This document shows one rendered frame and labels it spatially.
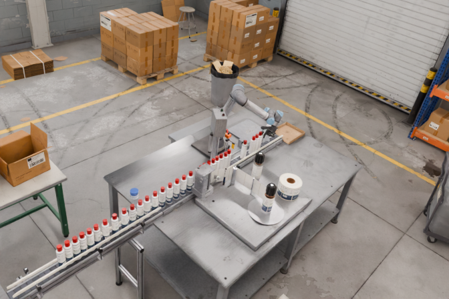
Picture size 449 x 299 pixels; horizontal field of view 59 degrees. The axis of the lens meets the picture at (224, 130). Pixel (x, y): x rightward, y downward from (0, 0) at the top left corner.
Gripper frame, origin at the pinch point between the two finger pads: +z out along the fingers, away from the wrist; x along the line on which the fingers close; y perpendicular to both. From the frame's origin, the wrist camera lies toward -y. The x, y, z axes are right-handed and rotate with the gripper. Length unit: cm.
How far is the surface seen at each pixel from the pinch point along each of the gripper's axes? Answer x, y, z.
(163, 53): 131, -304, -19
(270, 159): 0.3, 17.1, 12.0
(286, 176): -35, 54, 10
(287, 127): 55, -7, -20
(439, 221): 124, 168, -4
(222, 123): -84, 0, -8
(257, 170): -47, 31, 18
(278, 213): -55, 70, 37
